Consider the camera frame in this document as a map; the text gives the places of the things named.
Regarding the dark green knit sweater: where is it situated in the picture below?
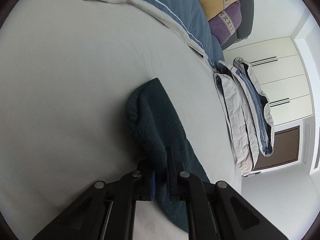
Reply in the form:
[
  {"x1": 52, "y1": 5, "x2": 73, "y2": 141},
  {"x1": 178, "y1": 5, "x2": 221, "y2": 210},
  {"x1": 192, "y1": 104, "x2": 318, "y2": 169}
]
[{"x1": 125, "y1": 78, "x2": 209, "y2": 231}]

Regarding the brown wooden door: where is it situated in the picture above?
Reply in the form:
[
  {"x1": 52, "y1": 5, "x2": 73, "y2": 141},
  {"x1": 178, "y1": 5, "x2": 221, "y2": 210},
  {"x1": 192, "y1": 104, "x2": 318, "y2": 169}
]
[{"x1": 253, "y1": 126, "x2": 300, "y2": 171}]

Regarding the folded grey blue duvet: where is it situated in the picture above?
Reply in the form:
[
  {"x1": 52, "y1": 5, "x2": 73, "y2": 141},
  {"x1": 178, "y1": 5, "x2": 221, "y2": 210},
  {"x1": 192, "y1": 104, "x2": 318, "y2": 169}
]
[{"x1": 214, "y1": 57, "x2": 274, "y2": 176}]

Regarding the white bed sheet mattress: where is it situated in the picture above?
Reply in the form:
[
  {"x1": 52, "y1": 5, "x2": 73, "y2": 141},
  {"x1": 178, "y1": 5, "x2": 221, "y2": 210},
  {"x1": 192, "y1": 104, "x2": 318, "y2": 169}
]
[{"x1": 1, "y1": 0, "x2": 241, "y2": 239}]

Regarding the cream wardrobe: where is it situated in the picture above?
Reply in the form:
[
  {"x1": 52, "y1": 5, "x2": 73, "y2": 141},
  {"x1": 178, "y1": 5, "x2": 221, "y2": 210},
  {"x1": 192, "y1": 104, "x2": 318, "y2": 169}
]
[{"x1": 223, "y1": 37, "x2": 313, "y2": 125}]

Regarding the purple patterned cushion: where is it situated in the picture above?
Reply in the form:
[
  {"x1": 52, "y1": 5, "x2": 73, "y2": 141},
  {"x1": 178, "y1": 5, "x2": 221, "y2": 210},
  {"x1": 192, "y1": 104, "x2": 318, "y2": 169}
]
[{"x1": 208, "y1": 1, "x2": 242, "y2": 45}]

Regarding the blue pillow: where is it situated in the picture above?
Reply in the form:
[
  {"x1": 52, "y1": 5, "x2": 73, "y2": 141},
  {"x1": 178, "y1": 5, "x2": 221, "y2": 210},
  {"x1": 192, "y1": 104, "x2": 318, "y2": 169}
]
[{"x1": 79, "y1": 0, "x2": 225, "y2": 68}]

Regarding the dark grey headboard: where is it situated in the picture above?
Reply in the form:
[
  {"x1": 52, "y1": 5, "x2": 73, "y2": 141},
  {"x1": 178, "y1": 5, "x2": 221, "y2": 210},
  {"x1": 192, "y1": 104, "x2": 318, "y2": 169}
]
[{"x1": 221, "y1": 0, "x2": 254, "y2": 50}]

